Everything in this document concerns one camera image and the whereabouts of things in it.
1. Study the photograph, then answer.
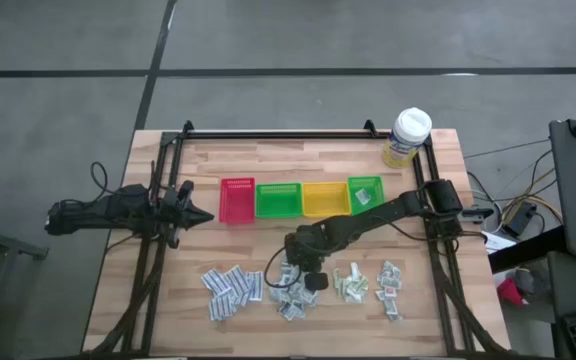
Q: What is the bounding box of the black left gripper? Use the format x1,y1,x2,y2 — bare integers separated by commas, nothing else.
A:
160,180,215,250

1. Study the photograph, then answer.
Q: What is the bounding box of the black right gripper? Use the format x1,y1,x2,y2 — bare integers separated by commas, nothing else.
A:
284,225,329,293

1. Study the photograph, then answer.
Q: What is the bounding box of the red plastic basket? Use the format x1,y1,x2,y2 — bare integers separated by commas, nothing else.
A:
218,176,257,225

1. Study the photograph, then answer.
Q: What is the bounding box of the yellow plastic basket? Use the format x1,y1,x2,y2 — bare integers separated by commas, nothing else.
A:
301,180,353,219

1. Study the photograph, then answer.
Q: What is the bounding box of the green plastic basket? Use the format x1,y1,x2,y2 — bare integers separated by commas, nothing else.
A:
346,174,387,216
254,181,304,220

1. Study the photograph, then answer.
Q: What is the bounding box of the Lysol wipes canister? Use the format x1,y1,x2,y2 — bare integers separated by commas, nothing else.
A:
380,106,434,170

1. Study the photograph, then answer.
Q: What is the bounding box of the white paper sheet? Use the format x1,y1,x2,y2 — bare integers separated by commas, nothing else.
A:
481,229,518,256

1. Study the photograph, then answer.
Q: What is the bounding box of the red cloth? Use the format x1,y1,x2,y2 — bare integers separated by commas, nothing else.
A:
496,277,527,308

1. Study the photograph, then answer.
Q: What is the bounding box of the black power adapter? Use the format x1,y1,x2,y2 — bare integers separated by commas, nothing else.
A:
501,201,538,237

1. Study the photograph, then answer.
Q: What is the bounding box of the black diagonal beam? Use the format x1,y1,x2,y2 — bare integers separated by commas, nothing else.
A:
487,225,569,274

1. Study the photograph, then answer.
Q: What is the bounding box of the grey cloth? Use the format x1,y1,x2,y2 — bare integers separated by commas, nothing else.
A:
514,266,552,297

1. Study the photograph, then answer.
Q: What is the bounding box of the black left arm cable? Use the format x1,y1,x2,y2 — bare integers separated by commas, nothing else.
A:
90,160,122,197

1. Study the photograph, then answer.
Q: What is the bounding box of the thin grey floor cable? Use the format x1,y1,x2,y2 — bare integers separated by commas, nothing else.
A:
462,137,552,161

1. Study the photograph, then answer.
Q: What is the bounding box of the yellow cable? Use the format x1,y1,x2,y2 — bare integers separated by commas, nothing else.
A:
497,167,565,226

